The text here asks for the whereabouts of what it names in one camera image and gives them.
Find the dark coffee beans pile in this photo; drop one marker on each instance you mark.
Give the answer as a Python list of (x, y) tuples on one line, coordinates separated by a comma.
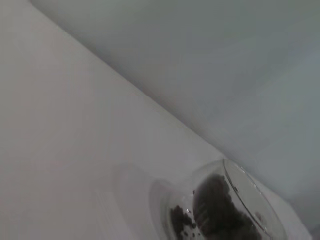
[(215, 200)]

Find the clear double-wall glass cup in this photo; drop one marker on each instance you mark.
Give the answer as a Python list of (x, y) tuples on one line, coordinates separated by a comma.
[(185, 185)]

